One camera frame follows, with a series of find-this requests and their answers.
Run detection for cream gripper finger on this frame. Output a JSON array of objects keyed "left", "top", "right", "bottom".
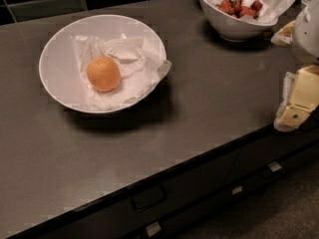
[
  {"left": 273, "top": 65, "right": 319, "bottom": 132},
  {"left": 271, "top": 21, "right": 295, "bottom": 47}
]

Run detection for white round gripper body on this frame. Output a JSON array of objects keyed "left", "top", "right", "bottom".
[{"left": 292, "top": 0, "right": 319, "bottom": 60}]

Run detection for orange fruit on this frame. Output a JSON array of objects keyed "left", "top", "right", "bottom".
[{"left": 87, "top": 56, "right": 121, "bottom": 93}]

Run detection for white bowl with strawberries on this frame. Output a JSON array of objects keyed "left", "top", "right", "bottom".
[{"left": 199, "top": 0, "right": 278, "bottom": 42}]

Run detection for large white bowl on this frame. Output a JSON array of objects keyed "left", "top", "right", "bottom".
[{"left": 39, "top": 15, "right": 166, "bottom": 114}]

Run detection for red strawberries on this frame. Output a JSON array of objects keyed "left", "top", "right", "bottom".
[{"left": 216, "top": 0, "right": 263, "bottom": 19}]

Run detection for white paper napkin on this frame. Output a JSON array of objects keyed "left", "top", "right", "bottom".
[{"left": 75, "top": 35, "right": 171, "bottom": 113}]

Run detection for dark lower drawer front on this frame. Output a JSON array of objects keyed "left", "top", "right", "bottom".
[{"left": 122, "top": 145, "right": 318, "bottom": 239}]

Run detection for dark drawer front with handle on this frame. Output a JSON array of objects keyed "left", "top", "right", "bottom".
[{"left": 12, "top": 119, "right": 319, "bottom": 239}]

